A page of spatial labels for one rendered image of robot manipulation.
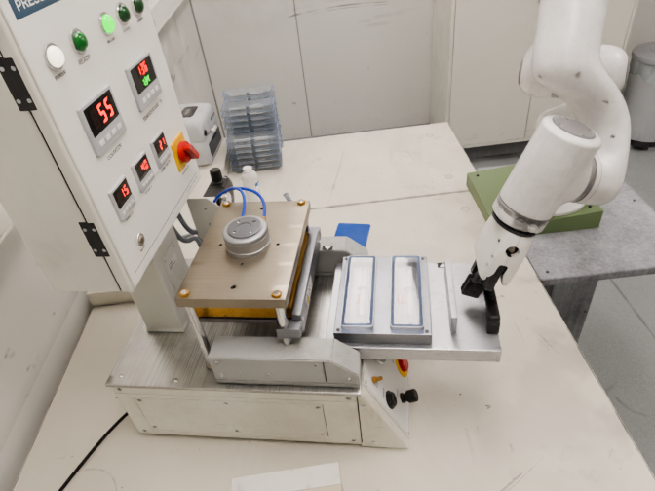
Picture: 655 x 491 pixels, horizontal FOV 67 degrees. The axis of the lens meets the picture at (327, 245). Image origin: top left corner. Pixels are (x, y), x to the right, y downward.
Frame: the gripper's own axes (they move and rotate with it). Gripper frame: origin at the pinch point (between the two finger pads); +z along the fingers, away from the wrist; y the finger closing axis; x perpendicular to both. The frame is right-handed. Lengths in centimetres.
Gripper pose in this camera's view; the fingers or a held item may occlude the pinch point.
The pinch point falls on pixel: (473, 285)
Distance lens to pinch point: 90.6
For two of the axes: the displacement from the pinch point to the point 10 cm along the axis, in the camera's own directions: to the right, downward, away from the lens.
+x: -9.6, -2.6, -0.7
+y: 1.1, -6.3, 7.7
